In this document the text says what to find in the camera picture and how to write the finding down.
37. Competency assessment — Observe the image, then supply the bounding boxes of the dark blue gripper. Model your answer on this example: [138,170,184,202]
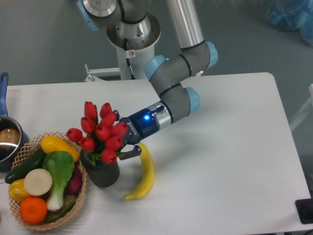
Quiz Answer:
[113,108,159,160]

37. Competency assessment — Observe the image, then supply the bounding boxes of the red tulip bouquet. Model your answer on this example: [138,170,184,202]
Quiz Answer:
[66,101,127,165]

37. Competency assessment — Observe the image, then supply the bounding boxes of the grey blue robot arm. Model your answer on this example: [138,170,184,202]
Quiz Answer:
[77,0,218,160]

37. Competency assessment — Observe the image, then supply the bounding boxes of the dark grey ribbed vase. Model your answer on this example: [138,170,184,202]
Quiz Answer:
[80,150,120,188]

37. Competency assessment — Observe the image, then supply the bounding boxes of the yellow banana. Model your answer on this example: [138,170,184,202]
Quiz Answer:
[123,142,155,200]

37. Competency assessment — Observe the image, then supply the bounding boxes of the green bok choy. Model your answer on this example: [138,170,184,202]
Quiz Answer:
[43,151,74,211]

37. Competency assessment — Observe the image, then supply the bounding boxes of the purple red onion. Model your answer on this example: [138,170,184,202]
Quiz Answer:
[67,165,83,193]

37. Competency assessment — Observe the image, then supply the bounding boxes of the yellow squash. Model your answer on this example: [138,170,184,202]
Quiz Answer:
[40,136,80,162]

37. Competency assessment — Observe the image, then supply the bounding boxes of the dark green cucumber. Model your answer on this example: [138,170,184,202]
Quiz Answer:
[4,147,46,184]

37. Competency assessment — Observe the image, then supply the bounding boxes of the green chili pepper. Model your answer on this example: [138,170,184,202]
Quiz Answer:
[45,201,76,223]

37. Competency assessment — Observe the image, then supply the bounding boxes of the white round radish slice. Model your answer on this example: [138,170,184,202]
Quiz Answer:
[24,168,52,196]

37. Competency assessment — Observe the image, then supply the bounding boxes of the woven wicker basket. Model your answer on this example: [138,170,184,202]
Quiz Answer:
[9,132,87,231]

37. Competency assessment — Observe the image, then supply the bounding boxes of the orange fruit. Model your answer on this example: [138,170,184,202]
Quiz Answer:
[19,196,47,224]

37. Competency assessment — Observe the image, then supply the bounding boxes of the yellow bell pepper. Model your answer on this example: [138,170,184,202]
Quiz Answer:
[9,179,31,202]

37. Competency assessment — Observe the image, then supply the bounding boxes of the black device at edge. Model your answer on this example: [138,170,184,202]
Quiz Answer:
[295,198,313,224]

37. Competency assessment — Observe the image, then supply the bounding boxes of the blue plastic bag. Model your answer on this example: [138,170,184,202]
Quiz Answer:
[266,0,313,46]

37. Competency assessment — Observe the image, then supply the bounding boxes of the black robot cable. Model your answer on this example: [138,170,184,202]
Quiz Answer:
[123,38,135,80]

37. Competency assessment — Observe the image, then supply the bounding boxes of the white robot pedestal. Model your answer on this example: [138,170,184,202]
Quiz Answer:
[84,12,162,83]

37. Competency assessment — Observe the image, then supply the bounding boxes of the blue handled saucepan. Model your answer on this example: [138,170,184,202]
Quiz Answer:
[0,72,29,172]

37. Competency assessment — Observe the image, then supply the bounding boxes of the white frame at right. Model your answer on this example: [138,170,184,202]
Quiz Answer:
[289,84,313,132]

